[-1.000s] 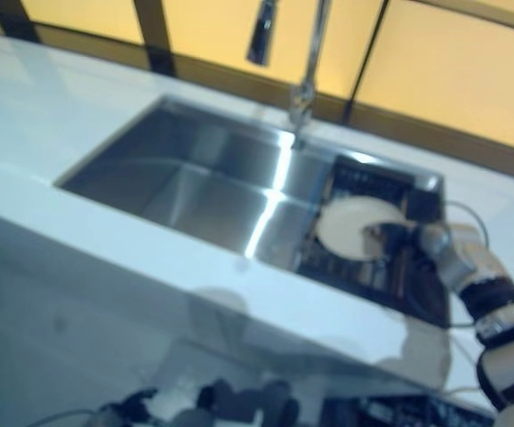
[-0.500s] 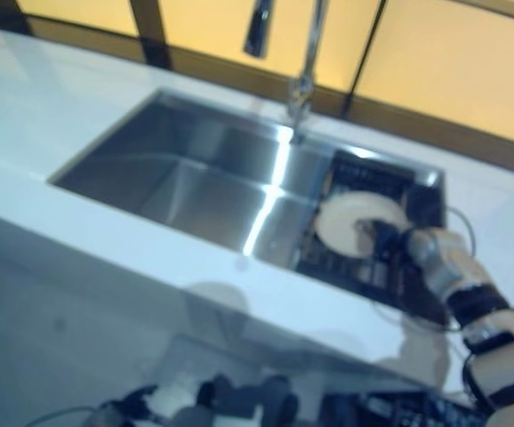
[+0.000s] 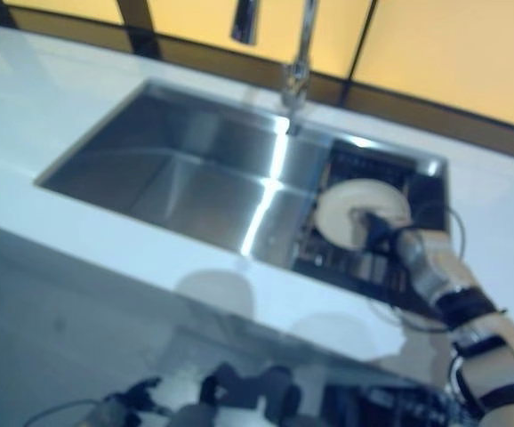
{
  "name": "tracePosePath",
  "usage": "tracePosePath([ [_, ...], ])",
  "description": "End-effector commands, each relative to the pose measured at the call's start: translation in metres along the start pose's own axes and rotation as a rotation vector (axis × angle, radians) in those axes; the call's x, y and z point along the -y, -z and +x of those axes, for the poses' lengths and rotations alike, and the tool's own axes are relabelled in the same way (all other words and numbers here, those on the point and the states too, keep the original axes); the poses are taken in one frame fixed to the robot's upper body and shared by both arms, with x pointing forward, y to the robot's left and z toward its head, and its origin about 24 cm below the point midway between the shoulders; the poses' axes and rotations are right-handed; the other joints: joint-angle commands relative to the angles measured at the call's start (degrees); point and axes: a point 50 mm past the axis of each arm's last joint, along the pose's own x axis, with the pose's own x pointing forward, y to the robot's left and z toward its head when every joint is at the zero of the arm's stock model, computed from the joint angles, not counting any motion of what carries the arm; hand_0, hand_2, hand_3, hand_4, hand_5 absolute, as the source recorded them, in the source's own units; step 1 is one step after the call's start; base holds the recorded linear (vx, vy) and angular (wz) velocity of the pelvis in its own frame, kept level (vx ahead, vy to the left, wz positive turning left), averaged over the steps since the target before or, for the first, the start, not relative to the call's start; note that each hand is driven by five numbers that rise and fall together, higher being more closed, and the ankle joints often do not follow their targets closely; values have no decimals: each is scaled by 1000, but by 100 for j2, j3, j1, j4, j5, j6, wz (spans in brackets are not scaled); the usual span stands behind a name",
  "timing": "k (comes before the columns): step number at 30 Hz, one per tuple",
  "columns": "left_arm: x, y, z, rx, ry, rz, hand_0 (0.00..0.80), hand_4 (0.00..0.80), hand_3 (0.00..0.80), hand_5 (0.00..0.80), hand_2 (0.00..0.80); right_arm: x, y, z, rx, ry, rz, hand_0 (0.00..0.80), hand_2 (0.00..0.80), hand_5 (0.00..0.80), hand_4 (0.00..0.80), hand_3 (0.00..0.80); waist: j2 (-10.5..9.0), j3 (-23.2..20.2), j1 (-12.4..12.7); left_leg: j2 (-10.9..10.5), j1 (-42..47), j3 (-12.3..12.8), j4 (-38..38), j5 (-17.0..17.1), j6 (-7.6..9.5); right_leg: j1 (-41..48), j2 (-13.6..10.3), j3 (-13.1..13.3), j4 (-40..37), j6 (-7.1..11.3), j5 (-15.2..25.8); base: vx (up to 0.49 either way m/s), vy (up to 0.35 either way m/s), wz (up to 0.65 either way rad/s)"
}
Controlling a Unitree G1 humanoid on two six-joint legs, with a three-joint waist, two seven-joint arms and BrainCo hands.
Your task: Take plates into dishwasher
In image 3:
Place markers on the white glossy cabinet door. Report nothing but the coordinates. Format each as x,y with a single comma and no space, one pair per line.
39,320

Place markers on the black sink dish rack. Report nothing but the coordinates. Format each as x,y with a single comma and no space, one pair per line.
372,169

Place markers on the robot left leg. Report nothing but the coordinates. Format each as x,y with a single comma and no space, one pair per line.
199,416

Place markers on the cream round plate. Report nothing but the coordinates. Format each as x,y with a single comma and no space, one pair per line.
341,200

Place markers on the stainless steel kitchen sink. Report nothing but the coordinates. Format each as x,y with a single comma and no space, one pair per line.
172,178

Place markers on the chrome pull-down kitchen faucet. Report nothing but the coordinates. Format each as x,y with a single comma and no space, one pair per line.
301,58

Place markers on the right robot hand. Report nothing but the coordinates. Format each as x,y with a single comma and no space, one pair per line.
381,231

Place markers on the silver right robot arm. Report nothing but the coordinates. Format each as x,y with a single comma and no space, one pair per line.
461,293

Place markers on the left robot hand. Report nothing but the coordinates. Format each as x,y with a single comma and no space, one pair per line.
139,393

